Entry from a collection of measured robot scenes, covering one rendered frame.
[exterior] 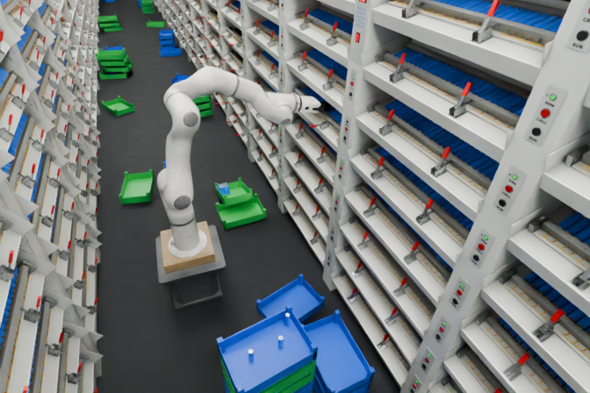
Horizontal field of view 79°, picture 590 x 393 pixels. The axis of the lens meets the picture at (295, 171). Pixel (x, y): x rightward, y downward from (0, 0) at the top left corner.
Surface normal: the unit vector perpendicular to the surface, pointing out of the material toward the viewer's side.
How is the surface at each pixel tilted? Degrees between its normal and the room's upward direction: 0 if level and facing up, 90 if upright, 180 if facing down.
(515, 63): 108
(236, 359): 0
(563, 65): 90
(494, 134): 18
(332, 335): 0
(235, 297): 0
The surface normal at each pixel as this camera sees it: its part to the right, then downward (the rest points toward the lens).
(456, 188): -0.25, -0.72
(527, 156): -0.91, 0.21
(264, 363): 0.04, -0.82
